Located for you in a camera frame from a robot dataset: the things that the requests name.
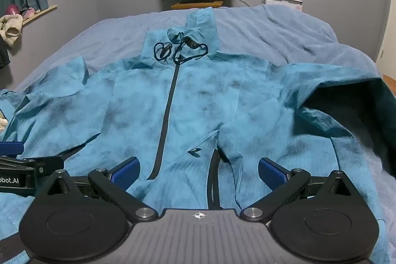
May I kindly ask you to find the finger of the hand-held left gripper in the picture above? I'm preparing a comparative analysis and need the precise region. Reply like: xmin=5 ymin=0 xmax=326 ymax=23
xmin=0 ymin=155 xmax=64 ymax=188
xmin=0 ymin=142 xmax=25 ymax=156

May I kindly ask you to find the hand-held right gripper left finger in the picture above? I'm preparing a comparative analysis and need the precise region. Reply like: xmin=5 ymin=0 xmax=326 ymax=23
xmin=35 ymin=157 xmax=158 ymax=223

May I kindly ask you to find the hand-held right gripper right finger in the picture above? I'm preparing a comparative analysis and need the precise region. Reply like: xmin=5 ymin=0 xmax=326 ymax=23
xmin=241 ymin=157 xmax=362 ymax=223

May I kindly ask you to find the blue zip jacket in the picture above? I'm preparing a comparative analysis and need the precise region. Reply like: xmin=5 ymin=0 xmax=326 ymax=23
xmin=0 ymin=7 xmax=390 ymax=264

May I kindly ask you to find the dark cloth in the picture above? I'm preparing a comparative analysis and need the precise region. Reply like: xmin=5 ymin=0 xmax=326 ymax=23
xmin=0 ymin=41 xmax=10 ymax=68

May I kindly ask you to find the beige plush cloth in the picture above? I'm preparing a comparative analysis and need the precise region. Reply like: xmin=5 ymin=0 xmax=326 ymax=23
xmin=0 ymin=14 xmax=24 ymax=48

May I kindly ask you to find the wooden window sill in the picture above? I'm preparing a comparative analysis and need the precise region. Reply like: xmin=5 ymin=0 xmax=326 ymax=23
xmin=22 ymin=5 xmax=58 ymax=26

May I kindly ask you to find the pink round toy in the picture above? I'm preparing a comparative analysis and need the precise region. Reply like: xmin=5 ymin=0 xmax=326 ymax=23
xmin=7 ymin=3 xmax=22 ymax=17

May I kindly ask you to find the light blue fleece blanket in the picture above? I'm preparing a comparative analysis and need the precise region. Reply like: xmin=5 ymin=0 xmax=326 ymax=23
xmin=0 ymin=2 xmax=396 ymax=264

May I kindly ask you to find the wooden monitor stand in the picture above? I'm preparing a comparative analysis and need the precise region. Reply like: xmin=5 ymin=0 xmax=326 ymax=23
xmin=171 ymin=0 xmax=224 ymax=10

